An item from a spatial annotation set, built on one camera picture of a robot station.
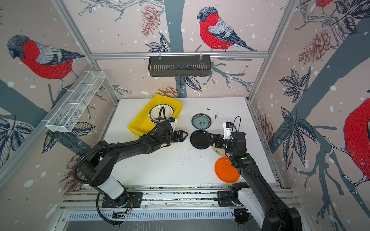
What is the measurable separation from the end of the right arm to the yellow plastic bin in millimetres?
414

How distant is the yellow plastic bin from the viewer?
97cm

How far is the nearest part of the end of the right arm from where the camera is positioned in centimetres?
61

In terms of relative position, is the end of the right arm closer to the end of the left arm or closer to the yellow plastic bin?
the end of the left arm
